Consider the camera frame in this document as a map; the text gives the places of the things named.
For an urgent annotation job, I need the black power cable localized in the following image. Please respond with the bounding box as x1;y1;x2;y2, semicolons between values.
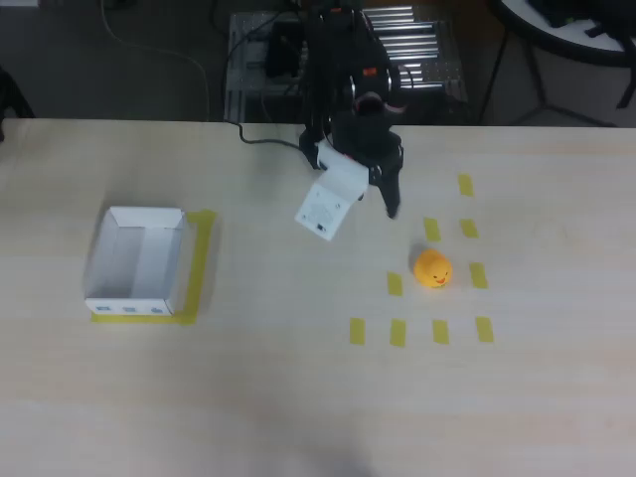
223;118;305;148

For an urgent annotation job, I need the round white table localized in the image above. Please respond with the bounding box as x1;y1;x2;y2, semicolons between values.
477;0;636;129

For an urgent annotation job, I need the yellow rubber duck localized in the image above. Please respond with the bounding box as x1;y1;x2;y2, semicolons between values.
413;248;454;289

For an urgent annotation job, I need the metal roller rack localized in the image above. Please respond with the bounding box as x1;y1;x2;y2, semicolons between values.
226;4;468;125

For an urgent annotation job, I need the white open cardboard box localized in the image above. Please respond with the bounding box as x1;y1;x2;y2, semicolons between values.
82;206;188;318

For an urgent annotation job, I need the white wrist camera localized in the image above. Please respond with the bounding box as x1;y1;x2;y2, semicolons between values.
294;138;372;243

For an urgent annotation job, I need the beige cable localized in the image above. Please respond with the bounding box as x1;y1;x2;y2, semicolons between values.
100;0;211;120

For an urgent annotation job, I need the yellow L-shaped tape outline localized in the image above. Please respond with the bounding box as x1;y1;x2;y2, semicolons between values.
90;210;219;327

